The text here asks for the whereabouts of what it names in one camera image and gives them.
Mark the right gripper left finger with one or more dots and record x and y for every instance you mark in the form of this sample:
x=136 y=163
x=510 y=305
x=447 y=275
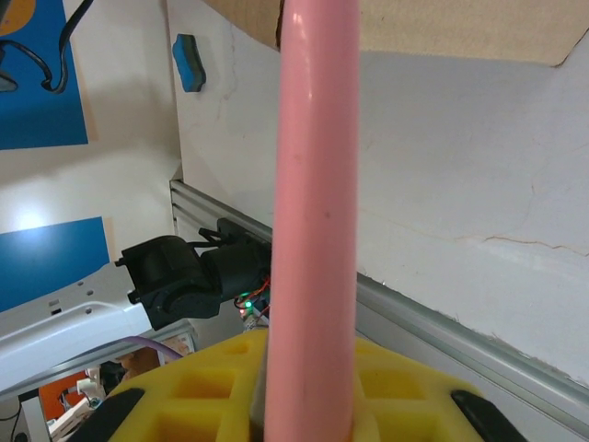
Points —
x=198 y=396

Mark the blue eraser block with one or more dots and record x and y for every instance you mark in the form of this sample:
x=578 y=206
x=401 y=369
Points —
x=186 y=60

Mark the small cardboard box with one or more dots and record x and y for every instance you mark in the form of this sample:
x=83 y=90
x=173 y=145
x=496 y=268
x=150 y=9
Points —
x=460 y=27

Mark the orange background object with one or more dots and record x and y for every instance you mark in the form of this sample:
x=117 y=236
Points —
x=55 y=400

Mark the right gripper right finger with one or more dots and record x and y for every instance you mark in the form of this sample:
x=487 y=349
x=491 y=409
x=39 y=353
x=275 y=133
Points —
x=414 y=405

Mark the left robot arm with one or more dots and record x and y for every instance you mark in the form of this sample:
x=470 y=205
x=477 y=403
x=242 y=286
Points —
x=69 y=322

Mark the wide aluminium rail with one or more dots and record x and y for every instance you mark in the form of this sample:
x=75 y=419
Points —
x=414 y=327

